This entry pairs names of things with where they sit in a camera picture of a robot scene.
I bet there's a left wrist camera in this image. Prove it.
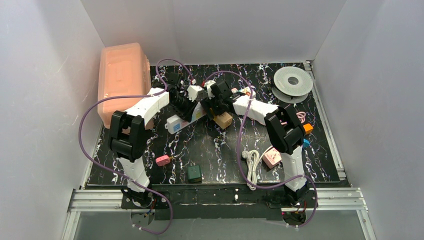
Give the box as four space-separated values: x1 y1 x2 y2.
186 79 204 102

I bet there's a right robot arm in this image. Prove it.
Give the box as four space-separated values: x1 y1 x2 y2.
200 80 309 203

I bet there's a white power strip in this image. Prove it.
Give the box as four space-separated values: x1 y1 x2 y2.
164 102 206 134

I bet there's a grey filament spool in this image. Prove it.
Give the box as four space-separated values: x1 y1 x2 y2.
271 66 314 104

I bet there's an orange power bank socket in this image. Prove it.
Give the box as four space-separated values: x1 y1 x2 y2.
303 123 314 135

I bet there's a green cube plug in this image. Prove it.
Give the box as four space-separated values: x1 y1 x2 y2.
187 165 203 184

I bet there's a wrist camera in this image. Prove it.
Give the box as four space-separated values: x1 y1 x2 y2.
203 80 216 99
186 79 204 102

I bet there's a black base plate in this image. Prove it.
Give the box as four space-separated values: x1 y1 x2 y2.
121 183 317 221

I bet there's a pink plastic storage box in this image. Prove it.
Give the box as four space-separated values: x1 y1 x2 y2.
97 42 155 130

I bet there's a white cartoon cube plug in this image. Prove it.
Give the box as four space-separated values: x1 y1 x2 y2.
231 87 256 98

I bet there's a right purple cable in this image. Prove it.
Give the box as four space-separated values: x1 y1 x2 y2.
202 70 319 229

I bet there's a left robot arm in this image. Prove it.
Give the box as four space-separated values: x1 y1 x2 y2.
108 79 208 193

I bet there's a light blue cube socket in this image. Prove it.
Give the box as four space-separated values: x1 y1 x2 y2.
303 138 311 148

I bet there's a pink coiled cable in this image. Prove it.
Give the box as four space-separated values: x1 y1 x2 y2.
281 111 307 127

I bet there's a beige cube plug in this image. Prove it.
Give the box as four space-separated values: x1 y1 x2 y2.
213 112 233 130

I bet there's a white cable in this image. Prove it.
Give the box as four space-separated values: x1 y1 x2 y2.
241 145 274 192

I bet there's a pink cube plug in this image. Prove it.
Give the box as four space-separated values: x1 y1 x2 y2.
155 155 173 167
261 147 282 169

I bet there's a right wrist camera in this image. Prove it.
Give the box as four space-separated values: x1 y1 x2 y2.
203 80 216 99

